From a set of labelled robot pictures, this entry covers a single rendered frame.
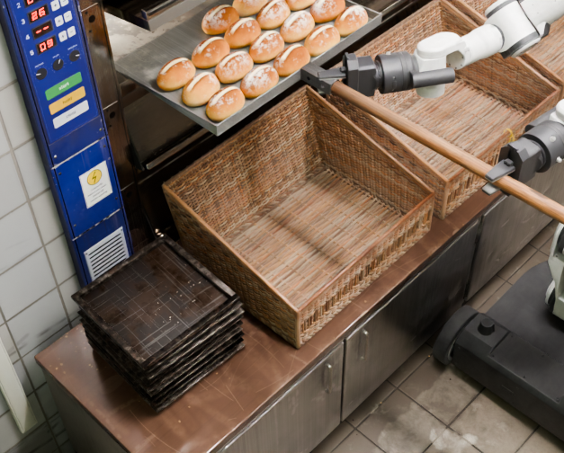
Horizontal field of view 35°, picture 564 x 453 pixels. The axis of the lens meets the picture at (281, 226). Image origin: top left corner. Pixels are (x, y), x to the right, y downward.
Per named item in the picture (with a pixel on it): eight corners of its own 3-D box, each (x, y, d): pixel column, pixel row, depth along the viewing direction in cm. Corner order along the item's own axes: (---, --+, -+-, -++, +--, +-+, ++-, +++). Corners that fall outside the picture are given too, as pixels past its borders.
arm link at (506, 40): (442, 43, 207) (495, 19, 217) (465, 80, 207) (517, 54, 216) (468, 20, 198) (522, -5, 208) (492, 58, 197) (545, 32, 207)
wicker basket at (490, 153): (317, 145, 274) (317, 73, 253) (430, 63, 300) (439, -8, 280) (443, 224, 250) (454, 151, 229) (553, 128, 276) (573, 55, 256)
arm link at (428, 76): (390, 45, 199) (439, 39, 200) (390, 88, 205) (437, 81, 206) (406, 66, 190) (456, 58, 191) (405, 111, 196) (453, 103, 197)
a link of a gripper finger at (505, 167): (481, 175, 173) (503, 161, 176) (494, 184, 172) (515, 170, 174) (483, 170, 172) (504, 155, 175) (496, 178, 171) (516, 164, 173)
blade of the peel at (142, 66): (381, 23, 214) (382, 13, 212) (217, 136, 187) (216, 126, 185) (273, -31, 231) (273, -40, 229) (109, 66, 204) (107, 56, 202)
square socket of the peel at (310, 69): (340, 89, 197) (341, 76, 195) (329, 96, 195) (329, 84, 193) (310, 72, 201) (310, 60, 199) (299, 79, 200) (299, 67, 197)
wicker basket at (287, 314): (168, 254, 244) (156, 183, 224) (306, 152, 271) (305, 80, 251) (298, 353, 221) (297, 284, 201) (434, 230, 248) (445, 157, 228)
